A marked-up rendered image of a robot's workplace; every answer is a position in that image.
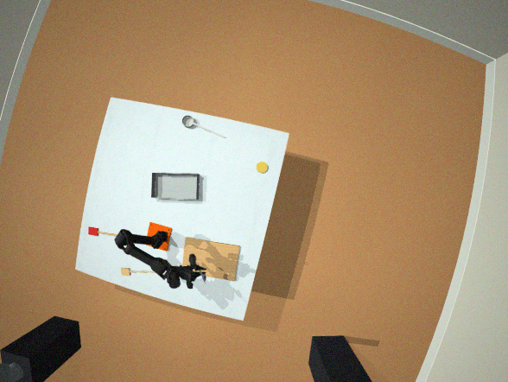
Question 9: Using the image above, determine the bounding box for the yellow flat disc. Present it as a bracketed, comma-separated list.
[257, 162, 268, 173]

